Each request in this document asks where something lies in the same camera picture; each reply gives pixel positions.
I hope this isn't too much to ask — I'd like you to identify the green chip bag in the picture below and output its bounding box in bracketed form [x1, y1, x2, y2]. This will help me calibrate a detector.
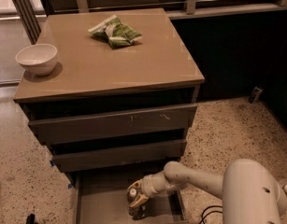
[88, 15, 142, 49]

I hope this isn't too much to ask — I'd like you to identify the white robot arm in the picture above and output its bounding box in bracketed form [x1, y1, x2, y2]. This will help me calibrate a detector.
[127, 159, 287, 224]

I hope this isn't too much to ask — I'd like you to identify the middle drawer front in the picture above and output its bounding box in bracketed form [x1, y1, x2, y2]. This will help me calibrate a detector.
[52, 139, 187, 173]

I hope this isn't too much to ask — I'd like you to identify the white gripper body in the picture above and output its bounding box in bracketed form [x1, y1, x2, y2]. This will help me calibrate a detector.
[141, 173, 164, 198]

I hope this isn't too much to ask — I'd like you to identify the black cable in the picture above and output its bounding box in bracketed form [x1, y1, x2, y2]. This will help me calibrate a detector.
[198, 204, 223, 224]

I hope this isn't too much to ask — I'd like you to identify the brown drawer cabinet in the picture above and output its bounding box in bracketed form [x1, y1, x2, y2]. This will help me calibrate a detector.
[14, 8, 204, 211]

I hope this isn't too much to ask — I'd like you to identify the black object bottom left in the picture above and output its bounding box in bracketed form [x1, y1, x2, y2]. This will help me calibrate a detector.
[25, 214, 36, 224]

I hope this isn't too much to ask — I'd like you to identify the clear plastic water bottle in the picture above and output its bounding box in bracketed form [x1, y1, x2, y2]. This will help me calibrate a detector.
[127, 188, 146, 220]

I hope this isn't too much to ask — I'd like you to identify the open bottom drawer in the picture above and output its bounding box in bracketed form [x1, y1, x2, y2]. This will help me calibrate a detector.
[75, 161, 189, 224]

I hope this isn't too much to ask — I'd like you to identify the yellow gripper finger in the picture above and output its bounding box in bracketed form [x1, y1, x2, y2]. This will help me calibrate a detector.
[127, 180, 142, 194]
[129, 193, 149, 208]

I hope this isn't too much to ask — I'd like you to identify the small black floor device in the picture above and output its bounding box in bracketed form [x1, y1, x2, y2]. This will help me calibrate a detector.
[248, 86, 263, 104]

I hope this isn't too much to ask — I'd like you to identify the white ceramic bowl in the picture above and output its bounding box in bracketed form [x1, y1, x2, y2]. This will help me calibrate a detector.
[15, 44, 58, 76]

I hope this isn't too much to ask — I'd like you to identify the top drawer front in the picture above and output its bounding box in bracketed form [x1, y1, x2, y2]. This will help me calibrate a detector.
[29, 104, 196, 145]

